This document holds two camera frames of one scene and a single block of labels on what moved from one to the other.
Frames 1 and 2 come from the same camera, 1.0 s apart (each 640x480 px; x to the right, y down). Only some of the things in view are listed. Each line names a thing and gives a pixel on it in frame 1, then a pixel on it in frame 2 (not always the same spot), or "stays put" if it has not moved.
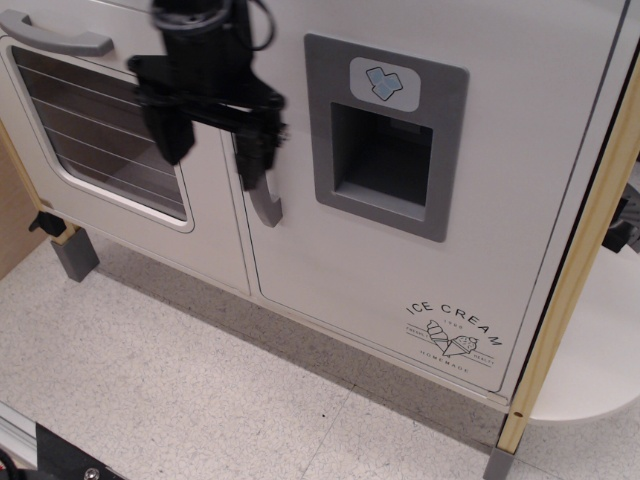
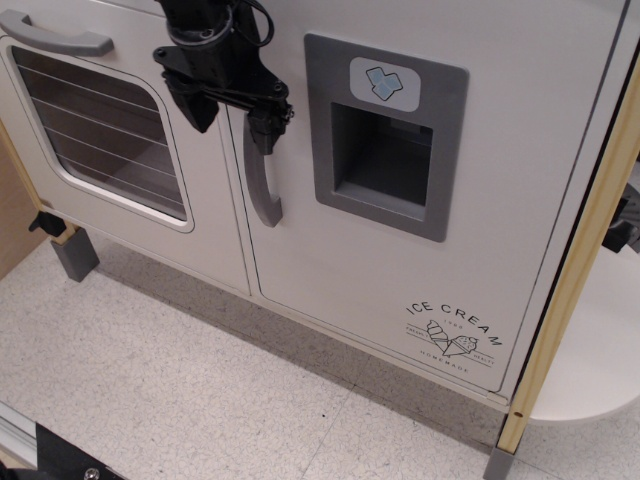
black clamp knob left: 51,223 stays put
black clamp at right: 624,229 stays put
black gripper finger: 173,130 -> 201,109
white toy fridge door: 430,150 stays put
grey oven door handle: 19,25 stays put
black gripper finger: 256,154 -> 267,130
